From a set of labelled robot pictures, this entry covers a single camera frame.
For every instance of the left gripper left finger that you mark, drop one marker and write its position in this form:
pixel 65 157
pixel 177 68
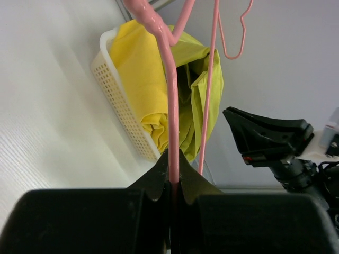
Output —
pixel 93 220

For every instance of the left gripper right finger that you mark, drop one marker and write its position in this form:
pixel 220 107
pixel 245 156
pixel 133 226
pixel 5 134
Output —
pixel 214 222

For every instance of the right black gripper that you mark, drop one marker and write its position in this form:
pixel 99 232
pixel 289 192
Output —
pixel 265 142

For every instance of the olive green trousers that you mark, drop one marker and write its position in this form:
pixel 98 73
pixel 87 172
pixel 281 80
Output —
pixel 192 61

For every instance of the pink hanger of yellow trousers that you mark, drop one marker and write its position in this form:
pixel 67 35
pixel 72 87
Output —
pixel 231 18

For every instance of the pink hanger of green trousers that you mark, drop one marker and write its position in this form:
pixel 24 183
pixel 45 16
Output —
pixel 154 24

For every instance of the yellow trousers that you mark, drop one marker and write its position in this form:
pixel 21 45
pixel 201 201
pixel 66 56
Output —
pixel 136 57

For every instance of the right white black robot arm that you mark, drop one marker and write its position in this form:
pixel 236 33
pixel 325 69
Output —
pixel 304 176

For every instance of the white plastic basket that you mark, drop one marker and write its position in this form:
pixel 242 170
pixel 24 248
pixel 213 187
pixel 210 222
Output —
pixel 107 77

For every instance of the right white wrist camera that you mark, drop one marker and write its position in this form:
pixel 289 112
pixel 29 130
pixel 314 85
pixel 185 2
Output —
pixel 324 144

